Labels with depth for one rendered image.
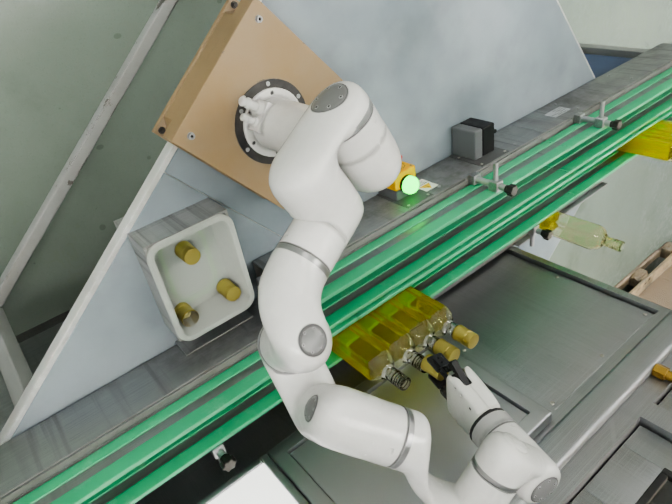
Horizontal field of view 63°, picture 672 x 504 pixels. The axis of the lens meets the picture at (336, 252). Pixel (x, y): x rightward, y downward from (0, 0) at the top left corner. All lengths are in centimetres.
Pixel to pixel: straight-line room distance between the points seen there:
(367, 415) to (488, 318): 77
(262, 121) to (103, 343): 53
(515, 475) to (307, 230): 44
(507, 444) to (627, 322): 72
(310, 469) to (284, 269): 54
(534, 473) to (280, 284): 45
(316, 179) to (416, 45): 74
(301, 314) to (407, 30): 84
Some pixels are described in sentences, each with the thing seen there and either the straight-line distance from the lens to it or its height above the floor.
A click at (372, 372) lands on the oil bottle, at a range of 111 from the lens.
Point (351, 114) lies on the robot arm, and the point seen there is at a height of 115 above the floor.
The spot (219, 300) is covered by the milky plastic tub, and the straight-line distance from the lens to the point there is 118.
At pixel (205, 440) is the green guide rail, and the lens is 114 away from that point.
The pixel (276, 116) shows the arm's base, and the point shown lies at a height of 91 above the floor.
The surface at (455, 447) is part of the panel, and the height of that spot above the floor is 124.
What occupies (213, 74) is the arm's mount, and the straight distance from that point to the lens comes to 99.
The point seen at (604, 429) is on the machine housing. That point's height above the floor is 140.
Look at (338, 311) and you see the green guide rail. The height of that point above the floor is 94.
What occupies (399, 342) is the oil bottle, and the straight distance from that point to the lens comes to 113.
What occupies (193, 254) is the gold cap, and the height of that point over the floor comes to 81.
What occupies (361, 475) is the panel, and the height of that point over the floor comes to 115.
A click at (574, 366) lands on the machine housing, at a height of 126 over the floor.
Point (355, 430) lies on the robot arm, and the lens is 74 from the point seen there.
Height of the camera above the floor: 172
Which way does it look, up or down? 45 degrees down
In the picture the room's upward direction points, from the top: 119 degrees clockwise
